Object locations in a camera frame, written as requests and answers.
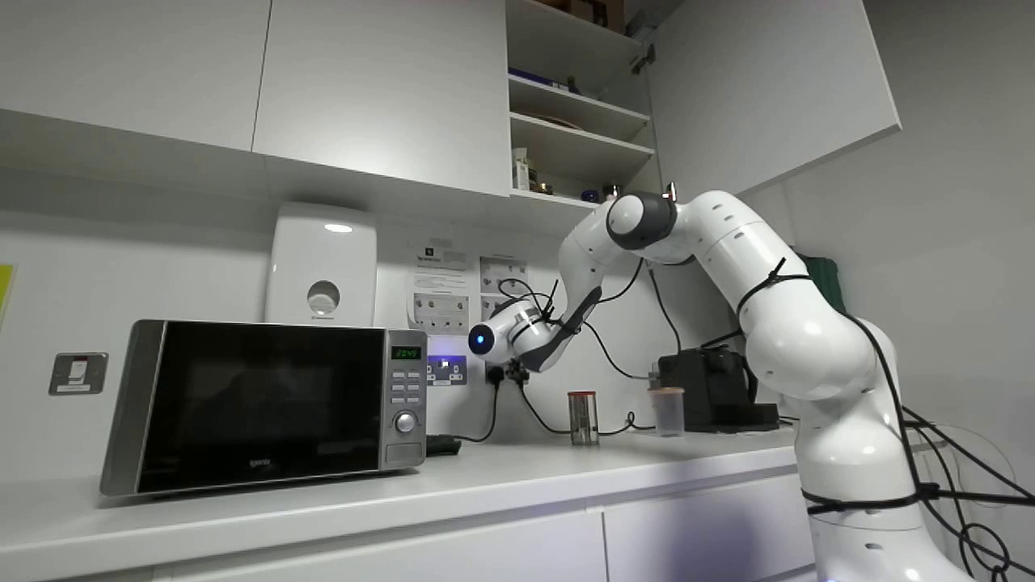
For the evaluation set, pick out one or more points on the silver wall switch plate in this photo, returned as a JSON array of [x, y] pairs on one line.
[[79, 374]]

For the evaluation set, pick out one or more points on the white base cabinet front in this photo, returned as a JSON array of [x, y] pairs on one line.
[[699, 527], [431, 552]]

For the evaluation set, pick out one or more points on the small white bottle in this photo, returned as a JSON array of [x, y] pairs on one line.
[[523, 170]]

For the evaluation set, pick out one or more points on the black wall plug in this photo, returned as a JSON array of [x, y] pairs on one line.
[[500, 376]]

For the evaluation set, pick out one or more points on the dark flat shelf item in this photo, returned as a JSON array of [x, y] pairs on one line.
[[536, 80]]

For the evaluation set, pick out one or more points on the black coffee machine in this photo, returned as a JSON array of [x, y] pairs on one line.
[[714, 389]]

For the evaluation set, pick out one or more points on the small white wall label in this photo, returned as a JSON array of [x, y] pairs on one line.
[[446, 256]]

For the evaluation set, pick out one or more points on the printed instruction sheet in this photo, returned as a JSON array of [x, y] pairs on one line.
[[495, 306], [502, 274], [442, 313]]

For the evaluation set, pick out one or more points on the open white cabinet door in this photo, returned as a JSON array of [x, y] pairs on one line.
[[765, 86]]

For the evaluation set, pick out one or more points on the white wall dispenser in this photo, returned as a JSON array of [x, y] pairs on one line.
[[322, 260]]

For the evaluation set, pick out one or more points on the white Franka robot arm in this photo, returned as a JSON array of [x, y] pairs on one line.
[[810, 343]]

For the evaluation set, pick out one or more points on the open white shelf cabinet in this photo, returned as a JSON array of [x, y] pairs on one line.
[[576, 107]]

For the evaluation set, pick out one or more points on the silver black microwave oven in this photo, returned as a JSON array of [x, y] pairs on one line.
[[259, 406]]

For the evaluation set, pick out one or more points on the yellow wall sticker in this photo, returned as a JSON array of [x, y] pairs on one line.
[[4, 291]]

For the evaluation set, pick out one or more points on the clear plastic cup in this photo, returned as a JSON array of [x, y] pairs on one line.
[[669, 412]]

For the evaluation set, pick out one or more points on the white upper cabinet door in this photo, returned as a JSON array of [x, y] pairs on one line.
[[382, 86], [132, 66]]

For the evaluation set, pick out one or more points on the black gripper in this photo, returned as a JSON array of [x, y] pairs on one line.
[[544, 343]]

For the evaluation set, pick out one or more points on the steel double socket plate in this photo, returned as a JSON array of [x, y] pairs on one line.
[[447, 374]]

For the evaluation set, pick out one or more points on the green wall dispenser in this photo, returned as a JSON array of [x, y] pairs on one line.
[[831, 281]]

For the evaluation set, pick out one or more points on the steel cup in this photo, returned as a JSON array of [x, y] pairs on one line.
[[583, 417]]

